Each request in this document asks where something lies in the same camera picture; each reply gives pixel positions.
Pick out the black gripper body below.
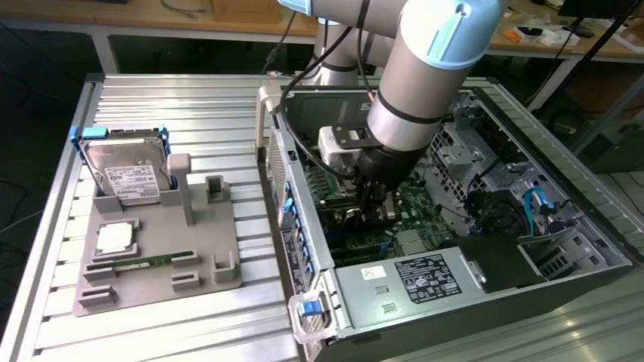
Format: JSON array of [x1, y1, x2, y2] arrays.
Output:
[[351, 145, 428, 189]]

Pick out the black graphics card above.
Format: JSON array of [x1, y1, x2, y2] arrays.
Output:
[[329, 207, 396, 237]]

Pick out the black RAM stick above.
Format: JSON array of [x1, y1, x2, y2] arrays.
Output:
[[321, 198, 356, 218]]

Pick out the green motherboard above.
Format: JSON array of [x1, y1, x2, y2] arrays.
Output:
[[296, 143, 453, 265]]

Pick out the silver chipset heatsink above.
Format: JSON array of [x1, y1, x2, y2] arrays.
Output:
[[396, 232, 437, 256]]

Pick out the perforated metal drive cage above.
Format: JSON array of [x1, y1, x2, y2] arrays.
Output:
[[427, 120, 509, 189]]

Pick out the grey power supply unit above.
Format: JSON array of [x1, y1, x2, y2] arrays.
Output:
[[335, 247, 487, 329]]

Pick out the blue case latch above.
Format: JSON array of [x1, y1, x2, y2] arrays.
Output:
[[296, 299, 321, 318]]

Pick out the open black PC case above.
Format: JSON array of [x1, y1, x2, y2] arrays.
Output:
[[256, 84, 644, 362]]

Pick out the grey plastic parts rack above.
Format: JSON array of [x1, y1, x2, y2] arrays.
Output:
[[72, 152, 245, 318]]

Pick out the orange and white small box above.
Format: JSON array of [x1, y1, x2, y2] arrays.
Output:
[[503, 26, 544, 44]]

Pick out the dark grey machine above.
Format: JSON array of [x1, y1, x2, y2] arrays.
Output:
[[577, 120, 644, 174]]

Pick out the green RAM stick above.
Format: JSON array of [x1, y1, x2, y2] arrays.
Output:
[[108, 253, 195, 271]]

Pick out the hard disk with blue caddy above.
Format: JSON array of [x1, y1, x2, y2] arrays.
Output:
[[68, 124, 175, 207]]

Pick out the silver CPU chip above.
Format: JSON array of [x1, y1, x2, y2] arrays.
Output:
[[96, 225, 137, 254]]

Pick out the black slanted pole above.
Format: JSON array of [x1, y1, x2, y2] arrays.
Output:
[[571, 0, 629, 152]]

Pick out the black monitor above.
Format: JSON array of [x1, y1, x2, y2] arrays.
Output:
[[557, 0, 644, 38]]

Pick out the wooden workbench white legs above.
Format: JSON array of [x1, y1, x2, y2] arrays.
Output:
[[0, 0, 644, 110]]

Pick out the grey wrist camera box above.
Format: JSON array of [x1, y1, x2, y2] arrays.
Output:
[[317, 126, 376, 178]]

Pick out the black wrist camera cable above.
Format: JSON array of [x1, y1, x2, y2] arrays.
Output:
[[277, 0, 376, 180]]

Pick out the blue disk wire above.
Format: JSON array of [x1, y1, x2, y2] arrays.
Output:
[[523, 186, 552, 237]]

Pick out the black cable with metal plug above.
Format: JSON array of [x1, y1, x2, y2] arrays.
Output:
[[260, 11, 297, 79]]

